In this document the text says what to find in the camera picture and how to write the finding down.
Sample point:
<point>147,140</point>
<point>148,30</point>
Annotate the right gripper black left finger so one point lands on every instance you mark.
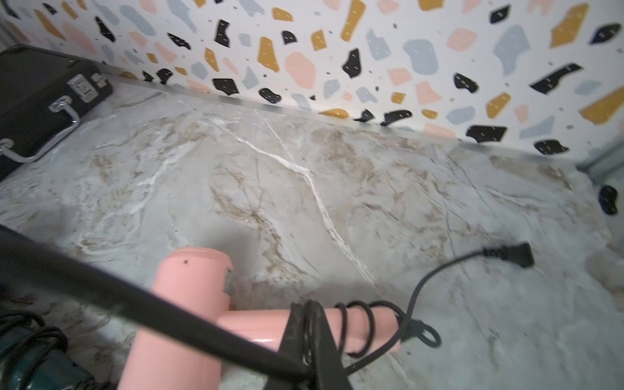
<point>295,344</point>

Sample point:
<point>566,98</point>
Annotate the pink hair dryer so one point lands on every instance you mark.
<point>200,281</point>

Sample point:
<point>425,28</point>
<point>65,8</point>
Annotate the aluminium corner post right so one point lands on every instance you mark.
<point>606,164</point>

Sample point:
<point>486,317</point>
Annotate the black flat case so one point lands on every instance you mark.
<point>44,97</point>

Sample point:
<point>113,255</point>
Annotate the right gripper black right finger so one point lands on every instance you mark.
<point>323,356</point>

